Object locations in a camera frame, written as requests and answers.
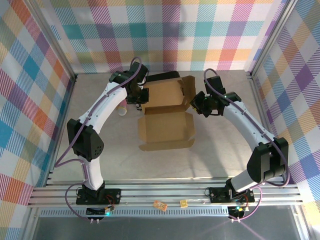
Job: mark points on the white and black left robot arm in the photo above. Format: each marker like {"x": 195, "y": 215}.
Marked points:
{"x": 107, "y": 102}

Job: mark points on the black briefcase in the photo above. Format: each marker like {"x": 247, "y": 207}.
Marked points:
{"x": 162, "y": 76}

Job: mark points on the orange paper tag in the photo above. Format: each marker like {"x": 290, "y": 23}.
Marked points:
{"x": 160, "y": 205}

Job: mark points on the yellow paper tag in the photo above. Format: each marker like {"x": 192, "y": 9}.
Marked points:
{"x": 183, "y": 203}

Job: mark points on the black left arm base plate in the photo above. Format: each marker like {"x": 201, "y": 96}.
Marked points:
{"x": 112, "y": 196}

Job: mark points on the grey metal panel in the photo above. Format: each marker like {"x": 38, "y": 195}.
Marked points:
{"x": 160, "y": 230}

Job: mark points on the aluminium corner post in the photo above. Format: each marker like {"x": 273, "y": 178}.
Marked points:
{"x": 51, "y": 37}
{"x": 271, "y": 37}

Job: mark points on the brown cardboard paper box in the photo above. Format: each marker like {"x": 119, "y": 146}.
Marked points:
{"x": 165, "y": 127}

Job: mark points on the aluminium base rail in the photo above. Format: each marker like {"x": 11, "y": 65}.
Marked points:
{"x": 162, "y": 192}

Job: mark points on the plaid cloth backdrop panel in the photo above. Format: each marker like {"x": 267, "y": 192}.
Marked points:
{"x": 20, "y": 100}
{"x": 160, "y": 37}
{"x": 300, "y": 100}

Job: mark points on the aluminium side rail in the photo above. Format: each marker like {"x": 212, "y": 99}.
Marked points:
{"x": 66, "y": 105}
{"x": 258, "y": 105}

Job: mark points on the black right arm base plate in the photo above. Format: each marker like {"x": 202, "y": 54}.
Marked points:
{"x": 217, "y": 195}

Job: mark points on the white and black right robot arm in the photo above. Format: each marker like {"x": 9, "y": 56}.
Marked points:
{"x": 240, "y": 120}

